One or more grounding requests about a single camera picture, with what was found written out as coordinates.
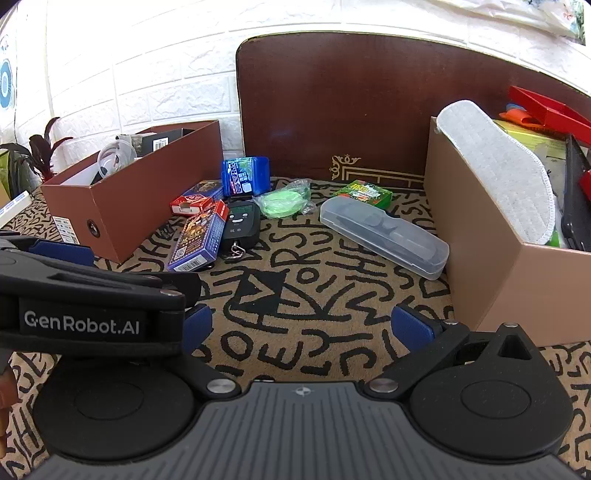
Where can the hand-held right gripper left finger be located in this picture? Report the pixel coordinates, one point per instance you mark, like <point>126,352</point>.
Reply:
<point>197,325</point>

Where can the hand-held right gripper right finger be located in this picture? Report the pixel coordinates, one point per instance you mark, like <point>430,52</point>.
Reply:
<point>412,323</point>

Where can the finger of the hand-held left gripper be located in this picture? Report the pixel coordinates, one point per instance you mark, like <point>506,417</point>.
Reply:
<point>60,253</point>
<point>129,286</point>

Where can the reddish brown cardboard box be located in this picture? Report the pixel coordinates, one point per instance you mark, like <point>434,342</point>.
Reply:
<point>152,194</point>

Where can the blue gum container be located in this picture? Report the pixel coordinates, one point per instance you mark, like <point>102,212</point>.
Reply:
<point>244,176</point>

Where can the white flat box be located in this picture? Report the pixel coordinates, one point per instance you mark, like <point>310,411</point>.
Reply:
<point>14,207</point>

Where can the purple card box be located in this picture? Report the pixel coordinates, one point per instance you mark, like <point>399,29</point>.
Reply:
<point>198,237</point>

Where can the clear plastic case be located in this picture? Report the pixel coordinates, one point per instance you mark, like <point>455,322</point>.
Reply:
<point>383,235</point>

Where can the beige black patterned mat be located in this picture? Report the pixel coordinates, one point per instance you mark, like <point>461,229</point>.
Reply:
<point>323,295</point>

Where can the tan cardboard box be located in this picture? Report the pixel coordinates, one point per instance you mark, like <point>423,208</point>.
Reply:
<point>480,258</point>

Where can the dark red leafed plant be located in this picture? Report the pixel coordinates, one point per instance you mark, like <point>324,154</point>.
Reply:
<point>44,152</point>

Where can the black hanging scale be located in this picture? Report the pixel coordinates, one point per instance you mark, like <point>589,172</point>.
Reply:
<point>240,226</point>

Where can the clear round plastic item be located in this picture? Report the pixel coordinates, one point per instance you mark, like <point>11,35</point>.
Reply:
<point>113,157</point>

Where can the red card box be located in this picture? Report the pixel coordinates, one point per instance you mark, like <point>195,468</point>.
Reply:
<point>196,198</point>

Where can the small green box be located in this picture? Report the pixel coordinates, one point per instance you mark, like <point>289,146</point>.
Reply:
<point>364,191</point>

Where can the green item in clear bag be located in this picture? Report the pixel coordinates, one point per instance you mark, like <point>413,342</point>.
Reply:
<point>281,203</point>

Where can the black box with barcode label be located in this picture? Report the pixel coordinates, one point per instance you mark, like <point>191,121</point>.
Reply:
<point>159,141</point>

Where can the white quilted pad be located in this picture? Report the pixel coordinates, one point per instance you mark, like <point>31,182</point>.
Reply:
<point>498,170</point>

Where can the black flat case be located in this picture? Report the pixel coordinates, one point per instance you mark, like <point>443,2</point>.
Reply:
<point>575,207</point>

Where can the yellow green flat box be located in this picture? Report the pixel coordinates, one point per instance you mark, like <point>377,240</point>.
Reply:
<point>531,141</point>

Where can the dark brown wooden board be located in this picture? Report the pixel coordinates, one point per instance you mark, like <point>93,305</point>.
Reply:
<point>360,106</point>

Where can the orange plastic item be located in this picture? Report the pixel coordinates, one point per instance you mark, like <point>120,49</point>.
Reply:
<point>519,115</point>

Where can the red plastic tray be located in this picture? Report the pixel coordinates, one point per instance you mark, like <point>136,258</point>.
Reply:
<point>545,108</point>

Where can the clear plastic bag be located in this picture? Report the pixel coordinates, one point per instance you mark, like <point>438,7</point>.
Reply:
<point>531,16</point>

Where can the wall poster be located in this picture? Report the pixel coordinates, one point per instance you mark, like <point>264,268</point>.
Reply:
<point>5,78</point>

